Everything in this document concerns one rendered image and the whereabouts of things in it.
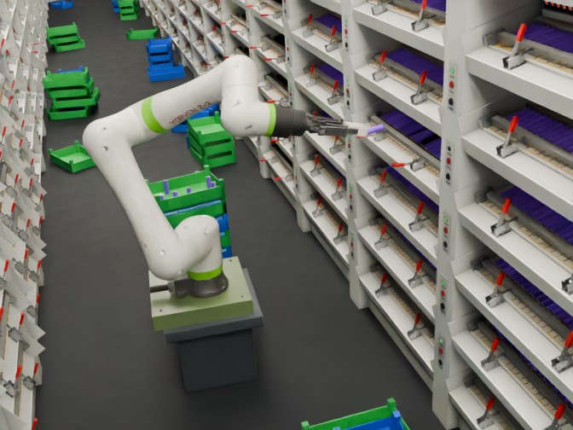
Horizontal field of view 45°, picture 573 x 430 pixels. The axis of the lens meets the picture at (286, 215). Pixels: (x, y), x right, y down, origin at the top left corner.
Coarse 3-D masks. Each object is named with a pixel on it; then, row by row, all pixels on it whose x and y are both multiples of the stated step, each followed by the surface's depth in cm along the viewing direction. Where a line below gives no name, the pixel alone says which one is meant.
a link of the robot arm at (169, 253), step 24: (96, 120) 204; (120, 120) 207; (96, 144) 201; (120, 144) 204; (120, 168) 204; (120, 192) 205; (144, 192) 207; (144, 216) 206; (144, 240) 208; (168, 240) 208; (192, 240) 215; (168, 264) 207; (192, 264) 215
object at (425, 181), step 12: (372, 108) 238; (384, 108) 240; (396, 108) 241; (360, 120) 239; (372, 144) 228; (384, 144) 222; (396, 144) 219; (420, 144) 214; (384, 156) 221; (396, 156) 213; (408, 156) 211; (396, 168) 214; (408, 168) 205; (408, 180) 207; (420, 180) 197; (432, 180) 195; (432, 192) 192
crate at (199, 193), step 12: (204, 168) 312; (168, 180) 307; (180, 180) 309; (192, 180) 312; (204, 180) 314; (216, 180) 305; (156, 192) 306; (180, 192) 306; (192, 192) 305; (204, 192) 294; (216, 192) 297; (168, 204) 289; (180, 204) 292; (192, 204) 294
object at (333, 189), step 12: (300, 156) 316; (312, 156) 316; (324, 156) 312; (300, 168) 319; (312, 168) 311; (324, 168) 307; (336, 168) 300; (312, 180) 302; (324, 180) 298; (336, 180) 293; (324, 192) 289; (336, 192) 280; (336, 204) 278
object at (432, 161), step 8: (376, 120) 233; (384, 128) 228; (392, 128) 224; (392, 136) 223; (400, 136) 218; (400, 144) 216; (408, 144) 212; (416, 152) 208; (424, 152) 205; (432, 160) 199; (440, 168) 194
